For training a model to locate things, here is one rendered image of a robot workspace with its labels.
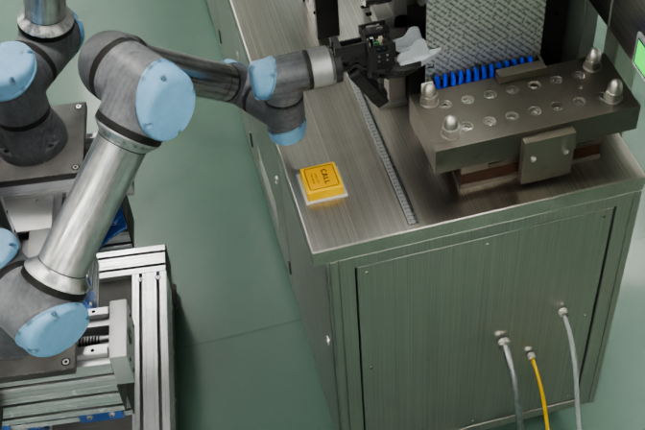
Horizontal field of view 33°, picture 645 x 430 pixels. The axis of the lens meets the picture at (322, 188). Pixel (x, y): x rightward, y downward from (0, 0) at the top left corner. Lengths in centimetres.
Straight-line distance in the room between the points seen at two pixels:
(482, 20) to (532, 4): 10
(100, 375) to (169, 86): 65
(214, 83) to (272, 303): 114
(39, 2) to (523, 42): 96
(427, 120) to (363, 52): 17
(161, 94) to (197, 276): 149
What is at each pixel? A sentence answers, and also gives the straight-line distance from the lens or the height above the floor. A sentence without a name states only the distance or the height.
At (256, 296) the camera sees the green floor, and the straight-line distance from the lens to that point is 311.
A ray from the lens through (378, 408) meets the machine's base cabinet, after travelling 251.
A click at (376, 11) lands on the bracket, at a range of 213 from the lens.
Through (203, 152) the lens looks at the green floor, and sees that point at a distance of 351.
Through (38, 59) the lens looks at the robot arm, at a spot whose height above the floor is 102.
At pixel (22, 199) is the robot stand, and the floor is 73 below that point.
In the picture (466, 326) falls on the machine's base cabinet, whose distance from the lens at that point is 235.
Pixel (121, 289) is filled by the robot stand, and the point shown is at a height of 21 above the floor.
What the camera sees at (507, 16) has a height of 114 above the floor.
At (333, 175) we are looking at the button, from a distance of 211.
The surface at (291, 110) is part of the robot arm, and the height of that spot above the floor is 105.
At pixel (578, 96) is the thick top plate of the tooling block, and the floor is 103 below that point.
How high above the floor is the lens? 245
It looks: 47 degrees down
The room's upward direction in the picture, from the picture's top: 5 degrees counter-clockwise
